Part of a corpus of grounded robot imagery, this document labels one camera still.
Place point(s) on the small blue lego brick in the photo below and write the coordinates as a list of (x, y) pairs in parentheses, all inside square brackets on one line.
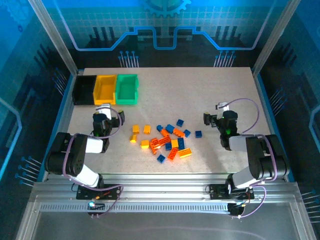
[(168, 146), (161, 158), (159, 128), (198, 134), (187, 133), (180, 122), (170, 128)]

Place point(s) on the green plastic bin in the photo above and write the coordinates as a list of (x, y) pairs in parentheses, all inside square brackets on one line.
[(127, 88)]

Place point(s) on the yellow plastic bin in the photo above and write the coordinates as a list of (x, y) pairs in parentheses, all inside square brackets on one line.
[(105, 90)]

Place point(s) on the long blue lego brick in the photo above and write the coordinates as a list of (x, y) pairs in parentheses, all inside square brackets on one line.
[(181, 143)]

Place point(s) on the long yellow lego brick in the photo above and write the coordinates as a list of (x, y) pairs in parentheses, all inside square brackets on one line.
[(185, 152)]

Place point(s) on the black plastic bin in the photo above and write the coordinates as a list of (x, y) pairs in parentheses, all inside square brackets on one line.
[(83, 90)]

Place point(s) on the small orange lego brick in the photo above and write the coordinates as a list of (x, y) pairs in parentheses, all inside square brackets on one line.
[(165, 133)]

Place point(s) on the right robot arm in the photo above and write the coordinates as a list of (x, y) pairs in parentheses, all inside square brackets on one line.
[(265, 160)]

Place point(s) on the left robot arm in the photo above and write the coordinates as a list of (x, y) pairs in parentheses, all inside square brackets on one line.
[(75, 160)]

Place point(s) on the small black control box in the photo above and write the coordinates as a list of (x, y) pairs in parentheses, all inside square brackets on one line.
[(235, 209), (96, 207)]

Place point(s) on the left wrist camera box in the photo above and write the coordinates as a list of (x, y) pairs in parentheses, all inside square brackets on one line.
[(103, 110)]

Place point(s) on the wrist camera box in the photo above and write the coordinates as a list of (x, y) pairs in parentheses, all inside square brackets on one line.
[(222, 106), (103, 110)]

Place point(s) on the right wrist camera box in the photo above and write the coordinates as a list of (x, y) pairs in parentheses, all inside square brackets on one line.
[(222, 106)]

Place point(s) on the aluminium frame rail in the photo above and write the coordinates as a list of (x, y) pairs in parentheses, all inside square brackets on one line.
[(162, 185)]

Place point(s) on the aluminium frame post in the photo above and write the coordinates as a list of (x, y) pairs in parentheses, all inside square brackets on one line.
[(52, 32), (276, 32)]

